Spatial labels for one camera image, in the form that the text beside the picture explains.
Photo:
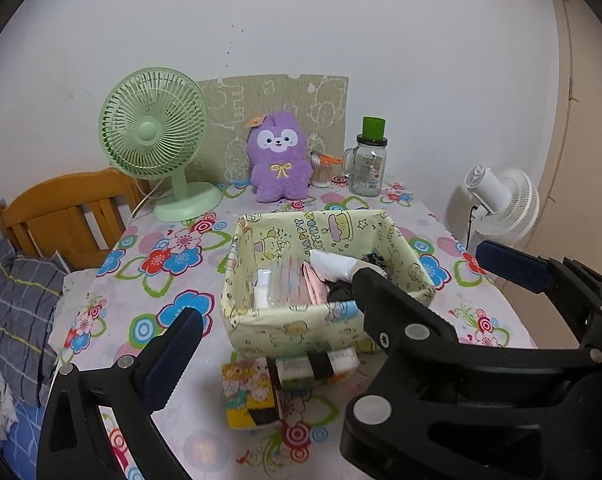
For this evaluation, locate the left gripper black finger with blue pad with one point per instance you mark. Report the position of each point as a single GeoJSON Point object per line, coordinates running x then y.
{"type": "Point", "coordinates": [73, 443]}

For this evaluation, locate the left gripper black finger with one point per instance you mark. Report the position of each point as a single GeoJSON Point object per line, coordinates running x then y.
{"type": "Point", "coordinates": [574, 289]}
{"type": "Point", "coordinates": [411, 319]}

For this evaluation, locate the pink printed packet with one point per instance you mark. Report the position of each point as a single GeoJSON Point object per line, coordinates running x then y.
{"type": "Point", "coordinates": [319, 263]}

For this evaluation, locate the pink striped clear package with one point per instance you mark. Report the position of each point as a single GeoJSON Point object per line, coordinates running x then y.
{"type": "Point", "coordinates": [287, 286]}

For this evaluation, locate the black soft cloth bundle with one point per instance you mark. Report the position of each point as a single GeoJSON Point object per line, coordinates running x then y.
{"type": "Point", "coordinates": [361, 279]}

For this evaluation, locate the white foam sponge block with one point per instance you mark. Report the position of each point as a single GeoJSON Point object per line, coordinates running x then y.
{"type": "Point", "coordinates": [262, 289]}

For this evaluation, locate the blue bed sheet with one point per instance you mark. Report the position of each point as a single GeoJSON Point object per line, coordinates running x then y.
{"type": "Point", "coordinates": [19, 437]}

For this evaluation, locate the cream cartoon fabric storage box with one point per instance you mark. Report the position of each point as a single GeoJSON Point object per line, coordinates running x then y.
{"type": "Point", "coordinates": [281, 319]}

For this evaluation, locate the green tissue pack black band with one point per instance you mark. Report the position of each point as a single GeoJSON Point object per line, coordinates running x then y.
{"type": "Point", "coordinates": [305, 372]}

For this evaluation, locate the white floor fan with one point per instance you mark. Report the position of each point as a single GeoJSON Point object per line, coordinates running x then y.
{"type": "Point", "coordinates": [501, 206]}

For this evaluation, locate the grey plaid pillow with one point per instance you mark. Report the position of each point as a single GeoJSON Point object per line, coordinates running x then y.
{"type": "Point", "coordinates": [30, 289]}

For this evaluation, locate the glass jar green lid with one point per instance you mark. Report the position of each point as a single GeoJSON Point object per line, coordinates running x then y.
{"type": "Point", "coordinates": [364, 165]}

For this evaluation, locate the yellow cartoon tissue pack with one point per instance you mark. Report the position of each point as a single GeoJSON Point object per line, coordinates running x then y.
{"type": "Point", "coordinates": [250, 400]}

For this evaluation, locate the cotton swab jar orange lid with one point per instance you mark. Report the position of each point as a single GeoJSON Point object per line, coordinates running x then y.
{"type": "Point", "coordinates": [323, 168]}

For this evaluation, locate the floral tablecloth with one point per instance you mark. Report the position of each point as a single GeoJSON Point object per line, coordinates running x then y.
{"type": "Point", "coordinates": [210, 264]}

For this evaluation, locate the purple plush toy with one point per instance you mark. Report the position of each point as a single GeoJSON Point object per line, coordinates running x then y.
{"type": "Point", "coordinates": [279, 158]}

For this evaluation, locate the wooden bed headboard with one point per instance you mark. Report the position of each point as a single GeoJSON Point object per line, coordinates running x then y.
{"type": "Point", "coordinates": [75, 216]}

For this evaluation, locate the cartoon printed cardboard sheet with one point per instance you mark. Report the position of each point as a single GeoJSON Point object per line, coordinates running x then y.
{"type": "Point", "coordinates": [319, 102]}

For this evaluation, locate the green desk fan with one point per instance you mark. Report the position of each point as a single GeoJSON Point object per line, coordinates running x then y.
{"type": "Point", "coordinates": [151, 127]}

